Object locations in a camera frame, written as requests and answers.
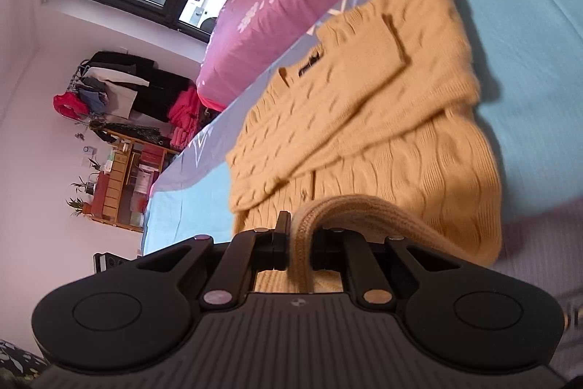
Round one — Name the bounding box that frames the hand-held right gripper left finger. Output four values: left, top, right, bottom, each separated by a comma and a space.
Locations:
136, 210, 291, 311

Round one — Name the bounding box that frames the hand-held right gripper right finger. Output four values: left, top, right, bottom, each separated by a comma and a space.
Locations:
313, 226, 462, 308

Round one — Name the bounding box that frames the yellow cable-knit cardigan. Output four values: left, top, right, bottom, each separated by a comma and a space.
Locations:
225, 0, 504, 295

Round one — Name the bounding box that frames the pink clothes pile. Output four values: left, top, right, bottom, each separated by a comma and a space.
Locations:
166, 86, 217, 148

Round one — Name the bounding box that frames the rack of hanging clothes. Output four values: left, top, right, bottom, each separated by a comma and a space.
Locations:
86, 51, 191, 123

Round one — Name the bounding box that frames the wooden shelf unit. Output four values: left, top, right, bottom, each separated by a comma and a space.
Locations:
88, 128, 181, 233

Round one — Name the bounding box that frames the black device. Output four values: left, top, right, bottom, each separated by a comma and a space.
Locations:
92, 251, 132, 277

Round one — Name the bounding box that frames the small potted plant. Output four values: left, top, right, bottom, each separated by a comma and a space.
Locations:
66, 195, 92, 219

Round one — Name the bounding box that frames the purple pillow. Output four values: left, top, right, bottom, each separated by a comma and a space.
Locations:
196, 0, 458, 113

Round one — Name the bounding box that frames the red garment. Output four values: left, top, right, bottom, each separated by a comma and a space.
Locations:
52, 93, 90, 122

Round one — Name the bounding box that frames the dark leaf-print cloth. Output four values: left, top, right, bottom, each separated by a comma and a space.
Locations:
0, 339, 48, 389

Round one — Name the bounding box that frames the blue striped bedsheet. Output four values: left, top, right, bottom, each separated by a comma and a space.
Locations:
140, 0, 583, 326

